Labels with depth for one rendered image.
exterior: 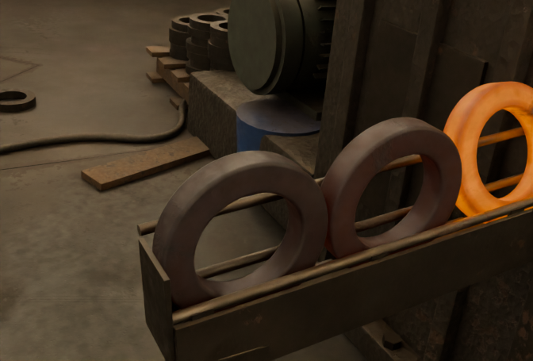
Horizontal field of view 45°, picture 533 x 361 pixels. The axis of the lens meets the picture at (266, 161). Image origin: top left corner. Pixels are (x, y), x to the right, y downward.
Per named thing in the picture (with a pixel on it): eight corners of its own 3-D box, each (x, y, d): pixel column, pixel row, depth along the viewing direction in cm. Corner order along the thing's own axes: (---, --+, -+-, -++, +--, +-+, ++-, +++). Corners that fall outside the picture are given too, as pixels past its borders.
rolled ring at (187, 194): (334, 144, 63) (316, 130, 66) (153, 190, 56) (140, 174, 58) (327, 291, 72) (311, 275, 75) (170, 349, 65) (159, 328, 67)
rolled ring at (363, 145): (470, 106, 71) (450, 96, 73) (328, 156, 63) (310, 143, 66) (457, 242, 80) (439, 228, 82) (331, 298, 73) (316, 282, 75)
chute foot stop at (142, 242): (145, 323, 69) (137, 239, 64) (151, 321, 69) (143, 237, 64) (170, 370, 63) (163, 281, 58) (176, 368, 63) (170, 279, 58)
